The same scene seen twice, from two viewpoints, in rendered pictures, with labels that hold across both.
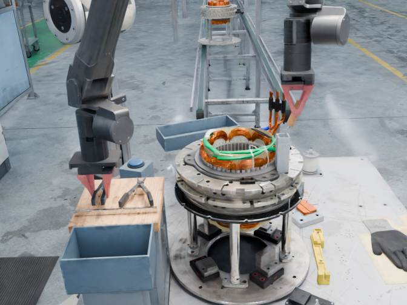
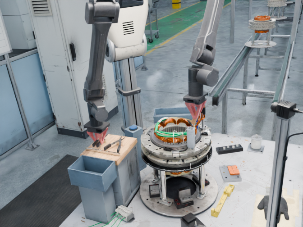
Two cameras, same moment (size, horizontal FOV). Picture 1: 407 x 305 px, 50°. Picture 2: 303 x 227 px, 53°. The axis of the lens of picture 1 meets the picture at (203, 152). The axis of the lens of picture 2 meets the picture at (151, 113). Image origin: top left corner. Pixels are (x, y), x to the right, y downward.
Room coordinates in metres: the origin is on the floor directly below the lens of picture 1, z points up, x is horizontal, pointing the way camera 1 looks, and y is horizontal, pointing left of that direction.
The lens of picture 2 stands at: (-0.16, -0.51, 1.79)
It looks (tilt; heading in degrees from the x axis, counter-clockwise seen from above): 25 degrees down; 25
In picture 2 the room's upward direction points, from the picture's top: 5 degrees counter-clockwise
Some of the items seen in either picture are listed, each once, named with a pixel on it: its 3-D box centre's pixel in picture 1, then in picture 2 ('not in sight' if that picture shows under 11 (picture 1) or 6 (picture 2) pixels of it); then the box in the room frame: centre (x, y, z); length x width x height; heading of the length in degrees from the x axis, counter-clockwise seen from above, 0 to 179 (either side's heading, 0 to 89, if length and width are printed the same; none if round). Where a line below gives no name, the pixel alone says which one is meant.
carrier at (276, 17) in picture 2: not in sight; (276, 9); (5.99, -0.26, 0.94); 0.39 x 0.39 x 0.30
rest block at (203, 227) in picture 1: (209, 221); not in sight; (1.07, -0.01, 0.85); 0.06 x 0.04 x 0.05; 134
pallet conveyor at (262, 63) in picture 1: (223, 26); (284, 28); (7.09, -0.40, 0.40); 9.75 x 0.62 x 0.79; 178
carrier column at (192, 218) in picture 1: (192, 218); (154, 162); (1.00, 0.04, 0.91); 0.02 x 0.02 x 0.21
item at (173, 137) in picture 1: (199, 166); (177, 133); (1.28, 0.02, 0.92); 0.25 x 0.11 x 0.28; 109
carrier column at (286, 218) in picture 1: (286, 223); (201, 176); (0.96, -0.21, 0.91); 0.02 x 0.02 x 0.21
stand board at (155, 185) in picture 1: (120, 203); (109, 147); (0.85, 0.20, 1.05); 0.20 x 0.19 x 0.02; 0
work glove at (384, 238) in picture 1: (392, 241); (273, 203); (1.01, -0.53, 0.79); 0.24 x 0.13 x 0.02; 178
